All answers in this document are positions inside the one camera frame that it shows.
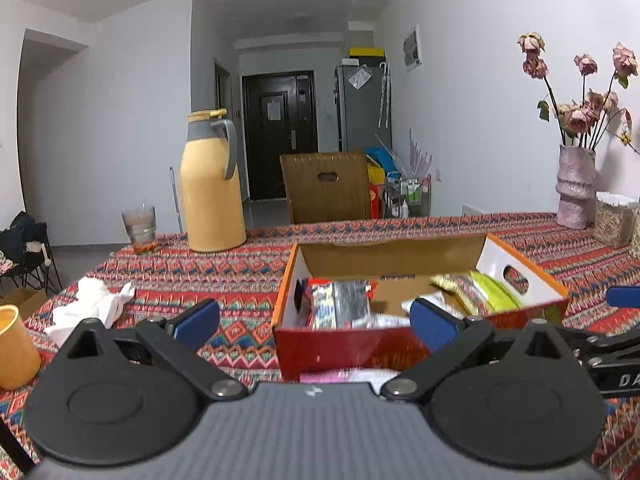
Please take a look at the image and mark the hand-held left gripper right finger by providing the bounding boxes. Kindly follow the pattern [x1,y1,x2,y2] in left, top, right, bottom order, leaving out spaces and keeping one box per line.
[372,297,581,404]

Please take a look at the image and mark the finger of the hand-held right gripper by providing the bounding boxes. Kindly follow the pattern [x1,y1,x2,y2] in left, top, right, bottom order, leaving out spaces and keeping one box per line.
[606,285,640,309]
[552,327,640,361]

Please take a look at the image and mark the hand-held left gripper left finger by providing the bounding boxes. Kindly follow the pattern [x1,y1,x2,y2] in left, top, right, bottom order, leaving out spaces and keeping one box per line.
[52,297,253,402]

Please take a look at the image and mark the green striped snack packet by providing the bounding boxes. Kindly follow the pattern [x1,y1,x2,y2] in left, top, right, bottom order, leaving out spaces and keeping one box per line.
[430,274,493,315]

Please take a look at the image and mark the lime green snack packet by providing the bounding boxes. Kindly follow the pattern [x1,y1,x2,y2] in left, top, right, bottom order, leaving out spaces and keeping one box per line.
[470,270,523,313]

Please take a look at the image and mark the orange cardboard box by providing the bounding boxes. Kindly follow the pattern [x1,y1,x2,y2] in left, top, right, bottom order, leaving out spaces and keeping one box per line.
[271,232,571,382]

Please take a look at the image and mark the red white snack packet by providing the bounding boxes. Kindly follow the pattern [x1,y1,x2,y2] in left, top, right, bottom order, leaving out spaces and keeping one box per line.
[295,277,378,331]

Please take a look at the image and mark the pink snack packet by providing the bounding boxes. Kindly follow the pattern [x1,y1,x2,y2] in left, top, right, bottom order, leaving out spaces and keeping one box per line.
[299,367,401,385]

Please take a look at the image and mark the woven tissue box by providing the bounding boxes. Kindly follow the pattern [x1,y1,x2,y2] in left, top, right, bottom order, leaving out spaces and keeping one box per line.
[594,191,640,247]

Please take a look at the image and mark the white crumpled cloth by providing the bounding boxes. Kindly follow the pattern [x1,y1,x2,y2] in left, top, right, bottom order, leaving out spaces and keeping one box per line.
[45,277,137,347]

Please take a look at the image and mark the glass cup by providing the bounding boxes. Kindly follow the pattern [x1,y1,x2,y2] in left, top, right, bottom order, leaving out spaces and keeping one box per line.
[122,205,157,256]

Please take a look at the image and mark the pink ceramic vase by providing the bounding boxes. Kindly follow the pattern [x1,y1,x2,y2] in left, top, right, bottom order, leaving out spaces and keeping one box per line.
[556,145,598,231]

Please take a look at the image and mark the yellow thermos jug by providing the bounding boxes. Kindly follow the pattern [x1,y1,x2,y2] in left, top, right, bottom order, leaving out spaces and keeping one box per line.
[179,109,247,253]

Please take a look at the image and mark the translucent purple decoration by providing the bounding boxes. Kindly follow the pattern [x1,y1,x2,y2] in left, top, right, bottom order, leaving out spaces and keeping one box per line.
[407,129,434,178]

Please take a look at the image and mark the wooden chair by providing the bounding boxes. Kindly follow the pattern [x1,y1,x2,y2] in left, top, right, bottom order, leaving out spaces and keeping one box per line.
[280,151,373,225]

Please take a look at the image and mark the blue plastic item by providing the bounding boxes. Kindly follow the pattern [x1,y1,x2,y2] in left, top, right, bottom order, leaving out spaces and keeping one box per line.
[365,147,396,181]

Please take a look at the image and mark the brown cardboard box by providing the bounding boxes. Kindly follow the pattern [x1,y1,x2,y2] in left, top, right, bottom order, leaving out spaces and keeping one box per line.
[0,287,49,321]

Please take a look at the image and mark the dark door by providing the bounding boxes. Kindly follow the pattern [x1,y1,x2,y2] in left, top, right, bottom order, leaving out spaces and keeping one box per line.
[241,71,320,202]

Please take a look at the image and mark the yellow cup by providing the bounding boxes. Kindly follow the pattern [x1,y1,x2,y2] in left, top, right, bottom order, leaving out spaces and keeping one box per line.
[0,305,42,391]

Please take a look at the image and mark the dried pink roses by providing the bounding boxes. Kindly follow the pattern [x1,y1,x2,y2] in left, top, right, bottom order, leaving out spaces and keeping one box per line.
[517,32,640,151]

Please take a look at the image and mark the black chair with clothes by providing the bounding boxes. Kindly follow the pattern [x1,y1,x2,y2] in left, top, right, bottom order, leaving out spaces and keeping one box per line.
[0,211,63,297]

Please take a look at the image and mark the grey refrigerator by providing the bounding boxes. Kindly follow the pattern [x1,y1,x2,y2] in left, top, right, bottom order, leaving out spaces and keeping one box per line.
[335,62,393,153]

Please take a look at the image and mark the white folded umbrella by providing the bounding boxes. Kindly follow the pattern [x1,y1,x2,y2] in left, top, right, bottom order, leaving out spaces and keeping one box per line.
[377,62,392,129]

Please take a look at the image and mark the yellow black box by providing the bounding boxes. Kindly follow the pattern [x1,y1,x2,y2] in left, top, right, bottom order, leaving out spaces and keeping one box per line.
[347,46,386,65]

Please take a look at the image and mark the wire rack with bottles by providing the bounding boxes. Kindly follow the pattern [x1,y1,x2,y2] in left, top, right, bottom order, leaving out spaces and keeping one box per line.
[385,172,432,219]

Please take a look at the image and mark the white wall panel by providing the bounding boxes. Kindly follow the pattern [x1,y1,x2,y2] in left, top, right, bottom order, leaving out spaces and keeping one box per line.
[402,24,423,72]

